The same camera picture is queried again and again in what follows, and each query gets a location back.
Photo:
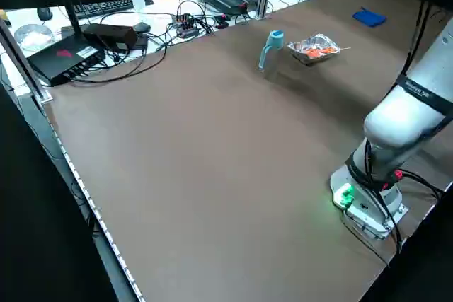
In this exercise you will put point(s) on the aluminium frame rail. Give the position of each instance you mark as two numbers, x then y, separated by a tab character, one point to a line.
21	61

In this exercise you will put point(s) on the orange skewered food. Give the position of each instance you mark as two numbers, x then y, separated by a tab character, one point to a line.
316	52

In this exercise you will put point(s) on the black power brick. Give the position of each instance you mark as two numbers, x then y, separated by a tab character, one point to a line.
113	35

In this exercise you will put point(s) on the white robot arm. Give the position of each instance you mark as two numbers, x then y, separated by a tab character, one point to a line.
400	128

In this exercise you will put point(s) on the black keyboard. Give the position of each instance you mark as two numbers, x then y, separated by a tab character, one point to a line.
102	6

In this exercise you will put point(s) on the blue dishcloth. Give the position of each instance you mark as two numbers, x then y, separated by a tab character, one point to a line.
368	17

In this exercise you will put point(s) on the black router box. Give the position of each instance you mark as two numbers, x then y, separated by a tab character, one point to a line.
60	59

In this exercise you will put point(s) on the black computer mouse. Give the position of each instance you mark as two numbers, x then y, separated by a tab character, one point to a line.
44	14
142	27

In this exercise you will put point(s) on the clear seasoning bottle blue lid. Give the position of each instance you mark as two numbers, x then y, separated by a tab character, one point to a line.
276	38

